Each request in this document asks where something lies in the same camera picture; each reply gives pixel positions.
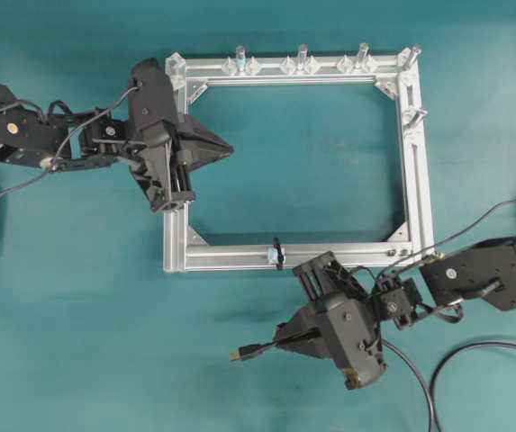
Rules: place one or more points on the clear corner post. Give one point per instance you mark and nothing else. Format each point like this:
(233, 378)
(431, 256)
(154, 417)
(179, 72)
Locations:
(412, 55)

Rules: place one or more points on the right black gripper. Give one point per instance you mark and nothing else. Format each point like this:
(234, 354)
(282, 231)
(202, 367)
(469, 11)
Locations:
(342, 320)

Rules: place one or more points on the clear post right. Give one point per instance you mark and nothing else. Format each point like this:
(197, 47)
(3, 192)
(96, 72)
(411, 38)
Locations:
(362, 55)

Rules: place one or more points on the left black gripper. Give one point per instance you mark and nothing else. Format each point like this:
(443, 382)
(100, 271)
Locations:
(150, 140)

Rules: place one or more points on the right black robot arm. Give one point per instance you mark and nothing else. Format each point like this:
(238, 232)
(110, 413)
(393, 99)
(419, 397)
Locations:
(486, 271)

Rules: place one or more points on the clear side post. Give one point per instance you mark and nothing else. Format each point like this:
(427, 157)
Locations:
(412, 117)

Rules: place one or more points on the aluminium extrusion frame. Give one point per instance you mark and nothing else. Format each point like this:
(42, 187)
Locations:
(321, 163)

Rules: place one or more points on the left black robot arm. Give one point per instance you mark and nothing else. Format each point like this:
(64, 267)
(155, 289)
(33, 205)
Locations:
(47, 139)

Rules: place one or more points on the clear left corner bracket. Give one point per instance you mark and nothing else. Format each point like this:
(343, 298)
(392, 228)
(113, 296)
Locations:
(175, 66)

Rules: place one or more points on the post with blue tape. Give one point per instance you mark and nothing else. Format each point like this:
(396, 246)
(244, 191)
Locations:
(241, 58)

